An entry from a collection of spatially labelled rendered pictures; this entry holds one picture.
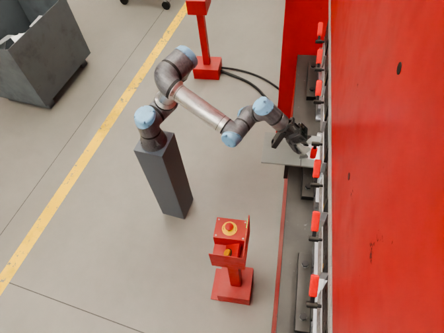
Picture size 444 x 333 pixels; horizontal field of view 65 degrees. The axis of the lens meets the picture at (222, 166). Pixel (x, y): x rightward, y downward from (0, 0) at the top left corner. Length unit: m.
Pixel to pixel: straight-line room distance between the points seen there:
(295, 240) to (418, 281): 1.14
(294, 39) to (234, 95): 1.20
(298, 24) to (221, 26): 2.07
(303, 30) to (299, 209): 1.11
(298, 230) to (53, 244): 1.88
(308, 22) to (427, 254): 1.91
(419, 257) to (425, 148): 0.12
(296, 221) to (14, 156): 2.63
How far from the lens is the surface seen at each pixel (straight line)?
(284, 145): 1.67
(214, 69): 3.45
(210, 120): 1.45
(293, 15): 2.21
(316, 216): 1.13
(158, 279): 2.49
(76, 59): 3.91
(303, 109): 2.00
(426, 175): 0.44
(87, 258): 2.71
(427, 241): 0.43
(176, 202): 2.41
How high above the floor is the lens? 2.30
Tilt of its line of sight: 55 degrees down
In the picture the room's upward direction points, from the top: 8 degrees counter-clockwise
